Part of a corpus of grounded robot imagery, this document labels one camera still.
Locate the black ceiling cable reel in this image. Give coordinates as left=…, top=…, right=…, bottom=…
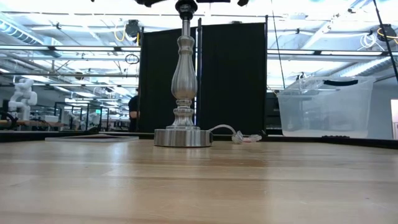
left=376, top=24, right=398, bottom=43
left=125, top=19, right=141, bottom=39

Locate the black cabinet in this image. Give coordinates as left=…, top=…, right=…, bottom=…
left=266, top=91, right=283, bottom=136

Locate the metal lamp base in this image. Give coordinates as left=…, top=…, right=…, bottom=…
left=154, top=0, right=214, bottom=147

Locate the clear bundled lamp cord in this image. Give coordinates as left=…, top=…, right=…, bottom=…
left=208, top=124, right=262, bottom=144

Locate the black aluminium table frame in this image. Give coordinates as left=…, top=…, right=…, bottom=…
left=0, top=130, right=398, bottom=150

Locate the picture cover book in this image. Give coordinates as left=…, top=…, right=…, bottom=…
left=45, top=133, right=140, bottom=143

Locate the black partition panel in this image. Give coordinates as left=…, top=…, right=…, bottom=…
left=196, top=22, right=269, bottom=135
left=139, top=27, right=197, bottom=134

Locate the thin black pole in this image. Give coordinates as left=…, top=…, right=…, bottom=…
left=372, top=0, right=398, bottom=82

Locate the person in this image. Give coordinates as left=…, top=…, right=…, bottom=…
left=127, top=88, right=140, bottom=133

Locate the clear plastic storage bin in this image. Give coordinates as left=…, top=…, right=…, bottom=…
left=276, top=76, right=376, bottom=140

